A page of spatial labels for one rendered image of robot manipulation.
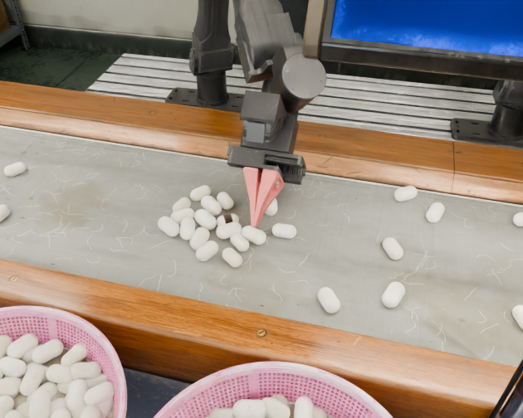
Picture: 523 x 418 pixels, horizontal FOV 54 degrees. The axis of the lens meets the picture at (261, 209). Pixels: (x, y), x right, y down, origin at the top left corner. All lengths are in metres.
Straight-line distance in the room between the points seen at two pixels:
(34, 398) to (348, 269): 0.38
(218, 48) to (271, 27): 0.31
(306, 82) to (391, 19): 0.23
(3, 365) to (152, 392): 0.16
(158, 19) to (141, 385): 2.48
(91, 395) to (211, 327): 0.14
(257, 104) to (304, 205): 0.19
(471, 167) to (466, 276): 0.21
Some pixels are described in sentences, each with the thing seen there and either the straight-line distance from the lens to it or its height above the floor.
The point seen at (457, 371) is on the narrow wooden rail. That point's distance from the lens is 0.57.
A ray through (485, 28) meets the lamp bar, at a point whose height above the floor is 1.08.
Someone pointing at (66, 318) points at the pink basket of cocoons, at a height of 0.77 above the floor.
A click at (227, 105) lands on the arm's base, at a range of 1.12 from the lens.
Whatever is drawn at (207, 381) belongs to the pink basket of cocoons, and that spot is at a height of 0.77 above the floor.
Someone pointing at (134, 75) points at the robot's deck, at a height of 0.67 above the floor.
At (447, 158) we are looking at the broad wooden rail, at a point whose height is 0.76.
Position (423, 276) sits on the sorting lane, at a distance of 0.68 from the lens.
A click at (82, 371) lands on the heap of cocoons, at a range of 0.60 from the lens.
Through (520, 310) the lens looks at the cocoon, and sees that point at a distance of 0.66.
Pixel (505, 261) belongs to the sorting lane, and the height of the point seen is 0.74.
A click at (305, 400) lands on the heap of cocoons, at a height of 0.74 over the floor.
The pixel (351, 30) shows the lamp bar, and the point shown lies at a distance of 0.44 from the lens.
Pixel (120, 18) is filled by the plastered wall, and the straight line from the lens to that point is 3.05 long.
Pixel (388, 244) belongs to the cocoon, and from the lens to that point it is 0.69.
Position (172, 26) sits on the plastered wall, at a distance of 2.94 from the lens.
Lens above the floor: 1.22
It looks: 41 degrees down
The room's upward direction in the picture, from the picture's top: straight up
